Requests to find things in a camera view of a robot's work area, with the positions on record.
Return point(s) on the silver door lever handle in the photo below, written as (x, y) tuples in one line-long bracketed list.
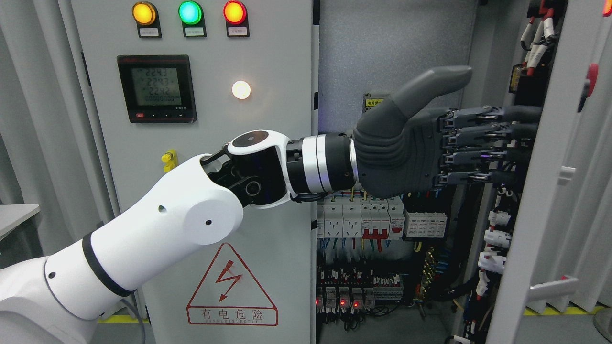
[(567, 285)]

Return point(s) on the dark grey robot left hand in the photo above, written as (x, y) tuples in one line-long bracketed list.
[(403, 147)]

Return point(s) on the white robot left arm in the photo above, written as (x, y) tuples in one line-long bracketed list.
[(58, 298)]

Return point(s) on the metal mesh power supply module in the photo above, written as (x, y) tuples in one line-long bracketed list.
[(371, 100)]

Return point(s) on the black digital power meter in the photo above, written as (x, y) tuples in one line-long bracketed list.
[(158, 88)]

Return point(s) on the grey curtain left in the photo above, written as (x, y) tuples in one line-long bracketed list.
[(52, 150)]

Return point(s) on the yellow indicator lamp left door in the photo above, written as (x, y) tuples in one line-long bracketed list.
[(147, 20)]

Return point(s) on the white table edge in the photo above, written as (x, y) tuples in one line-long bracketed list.
[(15, 214)]

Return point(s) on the grey cabinet door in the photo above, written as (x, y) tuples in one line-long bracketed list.
[(574, 54), (276, 60)]

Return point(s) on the white socket breaker row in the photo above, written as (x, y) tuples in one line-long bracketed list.
[(360, 217)]

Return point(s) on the red emergency stop mushroom button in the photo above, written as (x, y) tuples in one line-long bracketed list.
[(589, 85)]

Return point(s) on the black surge protector module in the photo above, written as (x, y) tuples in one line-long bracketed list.
[(426, 215)]

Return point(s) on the white lit indicator lamp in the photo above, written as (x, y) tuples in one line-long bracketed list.
[(241, 89)]

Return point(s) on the yellow terminal fuse holder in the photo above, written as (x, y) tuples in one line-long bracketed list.
[(170, 160)]

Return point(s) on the red electric hazard warning sticker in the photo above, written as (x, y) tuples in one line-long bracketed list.
[(230, 295)]

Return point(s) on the relay row with red leds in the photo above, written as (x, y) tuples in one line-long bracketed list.
[(352, 289)]

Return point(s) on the red indicator lamp left door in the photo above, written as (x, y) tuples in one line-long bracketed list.
[(236, 18)]

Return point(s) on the green indicator lamp left door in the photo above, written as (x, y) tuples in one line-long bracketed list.
[(192, 19)]

